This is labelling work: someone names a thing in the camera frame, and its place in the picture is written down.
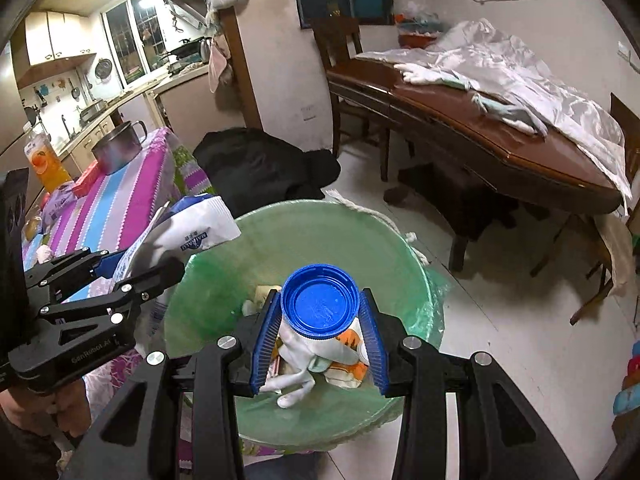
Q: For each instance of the kitchen base cabinets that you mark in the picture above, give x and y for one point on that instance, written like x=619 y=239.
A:
x=135 y=105

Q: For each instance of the purple floral tablecloth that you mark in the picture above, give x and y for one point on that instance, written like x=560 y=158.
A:
x=130 y=185

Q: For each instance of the steel kettle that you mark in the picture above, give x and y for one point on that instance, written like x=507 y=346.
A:
x=205 y=50

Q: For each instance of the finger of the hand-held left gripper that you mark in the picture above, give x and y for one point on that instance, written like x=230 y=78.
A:
x=150 y=277
x=75 y=265

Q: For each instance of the white blue bag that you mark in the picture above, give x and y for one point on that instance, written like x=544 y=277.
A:
x=200 y=230

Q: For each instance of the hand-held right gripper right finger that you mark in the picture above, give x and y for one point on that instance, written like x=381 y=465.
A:
x=375 y=340

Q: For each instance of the stack of plastic basins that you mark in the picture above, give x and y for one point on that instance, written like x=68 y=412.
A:
x=420 y=30

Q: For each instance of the colourful plastic items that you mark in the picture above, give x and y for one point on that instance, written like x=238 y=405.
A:
x=629 y=380

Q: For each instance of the red box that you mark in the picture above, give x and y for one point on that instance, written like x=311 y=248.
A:
x=86 y=179

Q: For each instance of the green trash bin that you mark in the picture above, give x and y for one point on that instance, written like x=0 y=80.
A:
x=350 y=240

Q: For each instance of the beige cloth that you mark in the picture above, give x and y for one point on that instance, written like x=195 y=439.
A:
x=617 y=250

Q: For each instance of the black cloth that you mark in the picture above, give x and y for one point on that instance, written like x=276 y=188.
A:
x=260 y=170

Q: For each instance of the dark wooden table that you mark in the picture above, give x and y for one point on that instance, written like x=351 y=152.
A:
x=475 y=125

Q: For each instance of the grey refrigerator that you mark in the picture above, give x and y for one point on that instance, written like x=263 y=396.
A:
x=12 y=110

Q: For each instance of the kitchen window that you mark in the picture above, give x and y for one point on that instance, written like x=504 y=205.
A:
x=135 y=35

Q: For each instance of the metal pot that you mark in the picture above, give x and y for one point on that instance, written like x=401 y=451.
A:
x=117 y=152

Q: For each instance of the kitchen wall cabinets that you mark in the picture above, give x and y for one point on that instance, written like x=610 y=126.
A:
x=60 y=37

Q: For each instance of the wrapped bread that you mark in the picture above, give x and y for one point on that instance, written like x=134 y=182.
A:
x=33 y=229

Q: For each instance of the pink hanging towel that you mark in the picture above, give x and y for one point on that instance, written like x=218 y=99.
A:
x=219 y=65

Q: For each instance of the orange white paper packet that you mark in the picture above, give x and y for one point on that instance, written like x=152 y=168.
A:
x=345 y=370

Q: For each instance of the black wok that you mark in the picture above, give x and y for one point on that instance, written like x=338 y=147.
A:
x=182 y=49

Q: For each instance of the white gloves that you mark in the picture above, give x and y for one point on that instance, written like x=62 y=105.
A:
x=422 y=74

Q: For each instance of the orange juice bottle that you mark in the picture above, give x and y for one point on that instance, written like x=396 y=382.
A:
x=45 y=165

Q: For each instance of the person's left hand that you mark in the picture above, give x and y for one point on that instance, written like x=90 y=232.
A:
x=70 y=405

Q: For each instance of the teal glove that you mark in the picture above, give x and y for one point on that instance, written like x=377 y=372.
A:
x=510 y=112

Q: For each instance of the range hood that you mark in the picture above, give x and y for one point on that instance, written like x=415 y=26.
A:
x=182 y=10

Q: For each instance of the hanging pan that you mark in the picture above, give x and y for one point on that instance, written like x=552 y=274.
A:
x=102 y=69

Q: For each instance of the purple plastic bag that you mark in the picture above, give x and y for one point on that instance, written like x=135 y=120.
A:
x=60 y=205

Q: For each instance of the white bottle blue cap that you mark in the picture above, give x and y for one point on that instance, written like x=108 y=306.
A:
x=320 y=305

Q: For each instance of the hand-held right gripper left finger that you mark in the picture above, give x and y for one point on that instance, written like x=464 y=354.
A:
x=265 y=340

